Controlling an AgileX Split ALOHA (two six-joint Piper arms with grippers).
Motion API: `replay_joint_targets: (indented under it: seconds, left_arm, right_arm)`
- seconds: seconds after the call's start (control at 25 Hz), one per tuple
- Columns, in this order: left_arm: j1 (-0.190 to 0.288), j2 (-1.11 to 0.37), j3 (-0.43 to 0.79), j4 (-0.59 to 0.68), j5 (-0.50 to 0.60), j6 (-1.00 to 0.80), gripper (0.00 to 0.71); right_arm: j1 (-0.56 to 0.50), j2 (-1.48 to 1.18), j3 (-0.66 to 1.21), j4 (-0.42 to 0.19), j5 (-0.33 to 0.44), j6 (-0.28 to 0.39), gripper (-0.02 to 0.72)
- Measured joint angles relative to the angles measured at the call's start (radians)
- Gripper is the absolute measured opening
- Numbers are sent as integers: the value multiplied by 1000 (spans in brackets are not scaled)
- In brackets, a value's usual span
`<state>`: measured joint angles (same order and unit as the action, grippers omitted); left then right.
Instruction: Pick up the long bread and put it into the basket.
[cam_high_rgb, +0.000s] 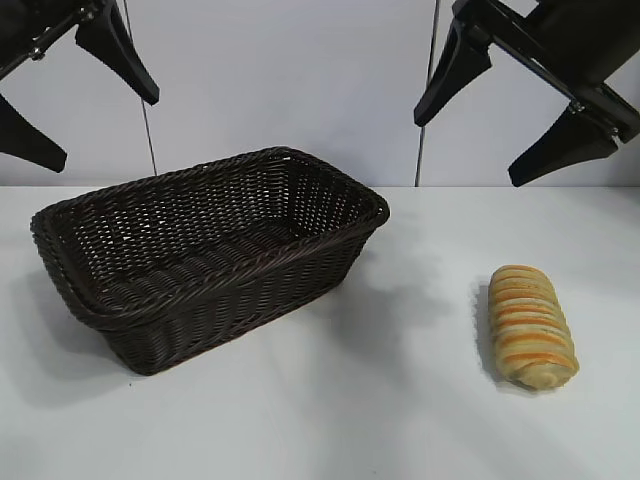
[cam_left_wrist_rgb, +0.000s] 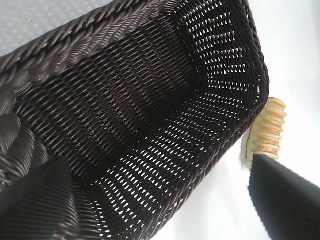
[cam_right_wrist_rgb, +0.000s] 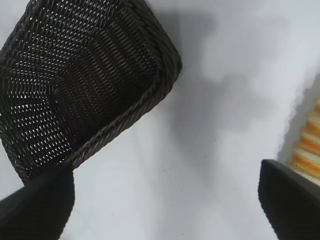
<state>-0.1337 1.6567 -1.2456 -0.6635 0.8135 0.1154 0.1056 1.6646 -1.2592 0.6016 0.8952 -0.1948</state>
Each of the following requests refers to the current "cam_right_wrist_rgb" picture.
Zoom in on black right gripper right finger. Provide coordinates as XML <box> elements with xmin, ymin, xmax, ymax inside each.
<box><xmin>258</xmin><ymin>159</ymin><xmax>320</xmax><ymax>240</ymax></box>

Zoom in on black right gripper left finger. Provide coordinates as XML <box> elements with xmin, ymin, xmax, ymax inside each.
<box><xmin>0</xmin><ymin>169</ymin><xmax>76</xmax><ymax>240</ymax></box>

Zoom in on long striped bread roll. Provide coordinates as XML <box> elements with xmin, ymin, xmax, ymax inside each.
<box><xmin>277</xmin><ymin>97</ymin><xmax>320</xmax><ymax>182</ymax></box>

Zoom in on dark brown wicker basket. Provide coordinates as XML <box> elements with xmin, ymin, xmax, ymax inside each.
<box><xmin>0</xmin><ymin>0</ymin><xmax>183</xmax><ymax>187</ymax></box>

